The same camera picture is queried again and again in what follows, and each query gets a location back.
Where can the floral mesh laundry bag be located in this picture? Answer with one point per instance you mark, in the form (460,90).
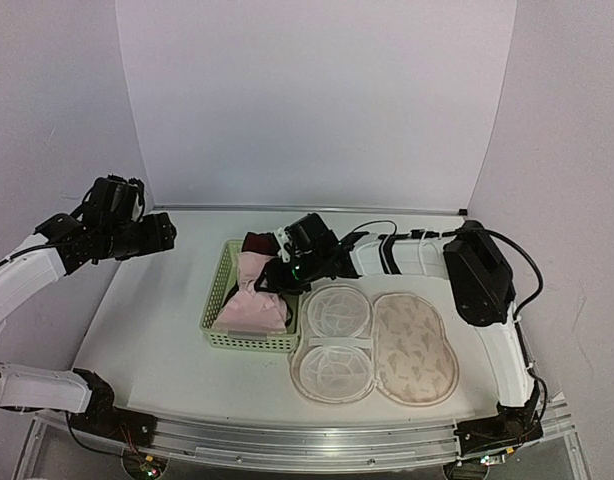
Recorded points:
(352,344)

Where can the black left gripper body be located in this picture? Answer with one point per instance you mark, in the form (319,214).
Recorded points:
(120,244)

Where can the dark red bra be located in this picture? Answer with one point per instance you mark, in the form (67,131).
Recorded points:
(261,243)

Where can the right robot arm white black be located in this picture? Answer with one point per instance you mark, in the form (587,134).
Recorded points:
(491,278)

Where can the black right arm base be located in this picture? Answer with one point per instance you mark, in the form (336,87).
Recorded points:
(510,427)

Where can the aluminium front rail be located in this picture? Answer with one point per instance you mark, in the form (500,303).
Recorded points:
(271,427)

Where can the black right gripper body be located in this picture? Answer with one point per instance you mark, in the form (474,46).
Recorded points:
(298,279)

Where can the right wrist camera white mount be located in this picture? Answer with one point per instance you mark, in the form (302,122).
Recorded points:
(288,247)

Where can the light pink bra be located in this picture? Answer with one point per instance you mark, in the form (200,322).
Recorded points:
(250,310)

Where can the green plastic basket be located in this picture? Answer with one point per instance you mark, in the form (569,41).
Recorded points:
(222,289)

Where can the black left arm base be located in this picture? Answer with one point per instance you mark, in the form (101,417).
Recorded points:
(102,418)

